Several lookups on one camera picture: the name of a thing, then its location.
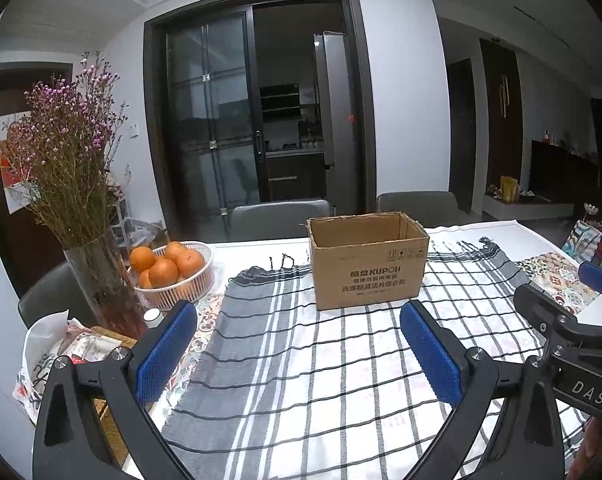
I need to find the dark low cabinet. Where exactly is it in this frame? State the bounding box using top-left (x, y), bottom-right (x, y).
top-left (530, 139), bottom-right (601, 207)

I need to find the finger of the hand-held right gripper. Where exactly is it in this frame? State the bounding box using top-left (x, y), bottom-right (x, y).
top-left (578, 261), bottom-right (602, 304)
top-left (512, 283), bottom-right (578, 357)

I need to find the brown cardboard box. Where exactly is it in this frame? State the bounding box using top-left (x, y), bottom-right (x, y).
top-left (306, 211), bottom-right (430, 311)

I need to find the dark wooden cupboard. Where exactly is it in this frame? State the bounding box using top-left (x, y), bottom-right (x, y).
top-left (480, 39), bottom-right (525, 213)

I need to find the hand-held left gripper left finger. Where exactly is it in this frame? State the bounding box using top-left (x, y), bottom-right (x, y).
top-left (33, 300), bottom-right (199, 480)

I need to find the grey chair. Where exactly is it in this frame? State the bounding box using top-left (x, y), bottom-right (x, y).
top-left (376, 191), bottom-right (461, 228)
top-left (229, 199), bottom-right (332, 242)
top-left (17, 261), bottom-right (96, 330)

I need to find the dark sliding glass door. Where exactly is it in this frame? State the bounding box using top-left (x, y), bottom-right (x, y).
top-left (143, 0), bottom-right (378, 243)

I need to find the white printed plastic bag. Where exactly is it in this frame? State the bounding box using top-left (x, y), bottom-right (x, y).
top-left (13, 310), bottom-right (124, 426)

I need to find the wall poster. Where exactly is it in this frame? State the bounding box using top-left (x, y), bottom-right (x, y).
top-left (0, 110), bottom-right (36, 216)

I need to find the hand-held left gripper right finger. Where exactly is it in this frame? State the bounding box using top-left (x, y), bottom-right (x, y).
top-left (400, 300), bottom-right (580, 480)

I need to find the grey plaid tablecloth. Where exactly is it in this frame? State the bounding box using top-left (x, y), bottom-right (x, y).
top-left (160, 222), bottom-right (593, 480)

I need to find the colourful patterned box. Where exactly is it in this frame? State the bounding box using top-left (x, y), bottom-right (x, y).
top-left (561, 219), bottom-right (602, 273)

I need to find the glass vase with dried flowers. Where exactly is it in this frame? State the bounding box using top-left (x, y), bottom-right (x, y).
top-left (0, 50), bottom-right (149, 340)

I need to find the white plastic basket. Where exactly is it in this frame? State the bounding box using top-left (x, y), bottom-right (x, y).
top-left (127, 241), bottom-right (216, 311)

